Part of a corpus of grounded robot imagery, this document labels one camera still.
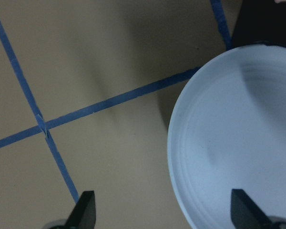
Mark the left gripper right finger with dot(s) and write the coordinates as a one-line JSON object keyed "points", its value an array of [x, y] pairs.
{"points": [[246, 214]]}

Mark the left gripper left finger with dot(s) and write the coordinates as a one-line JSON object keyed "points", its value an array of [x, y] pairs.
{"points": [[83, 216]]}

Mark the blue plate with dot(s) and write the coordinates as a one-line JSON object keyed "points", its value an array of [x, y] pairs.
{"points": [[228, 130]]}

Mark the black dish rack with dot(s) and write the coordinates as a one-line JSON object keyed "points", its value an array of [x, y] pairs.
{"points": [[260, 22]]}

